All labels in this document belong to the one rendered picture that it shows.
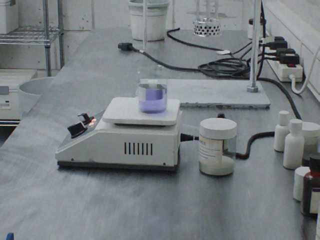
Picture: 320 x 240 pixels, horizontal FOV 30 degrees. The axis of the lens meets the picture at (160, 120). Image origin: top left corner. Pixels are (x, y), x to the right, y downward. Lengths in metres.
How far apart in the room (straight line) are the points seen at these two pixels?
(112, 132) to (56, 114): 0.33
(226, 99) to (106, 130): 0.44
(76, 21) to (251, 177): 2.59
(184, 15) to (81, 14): 0.58
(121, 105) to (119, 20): 2.42
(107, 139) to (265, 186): 0.26
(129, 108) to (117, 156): 0.09
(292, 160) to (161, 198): 0.24
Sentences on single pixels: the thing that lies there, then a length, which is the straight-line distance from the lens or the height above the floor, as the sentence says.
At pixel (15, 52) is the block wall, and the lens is 3.57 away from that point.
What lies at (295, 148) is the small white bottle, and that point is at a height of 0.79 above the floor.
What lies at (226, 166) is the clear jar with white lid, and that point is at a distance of 0.96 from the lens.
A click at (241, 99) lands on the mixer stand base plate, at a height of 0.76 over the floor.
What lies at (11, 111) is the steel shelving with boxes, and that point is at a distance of 3.21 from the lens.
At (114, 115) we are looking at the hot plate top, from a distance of 0.97.
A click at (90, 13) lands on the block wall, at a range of 3.44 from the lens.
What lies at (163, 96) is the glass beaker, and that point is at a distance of 0.96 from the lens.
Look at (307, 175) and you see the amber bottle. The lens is 0.85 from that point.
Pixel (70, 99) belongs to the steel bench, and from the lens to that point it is 1.37.
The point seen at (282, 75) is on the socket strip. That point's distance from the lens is 1.54.
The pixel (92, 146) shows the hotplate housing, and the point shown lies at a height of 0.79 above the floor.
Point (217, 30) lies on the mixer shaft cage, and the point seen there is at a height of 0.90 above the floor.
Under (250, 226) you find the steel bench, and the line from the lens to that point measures 0.82.
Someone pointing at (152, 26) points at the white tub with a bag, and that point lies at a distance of 2.01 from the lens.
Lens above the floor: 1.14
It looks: 19 degrees down
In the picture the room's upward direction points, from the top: 1 degrees clockwise
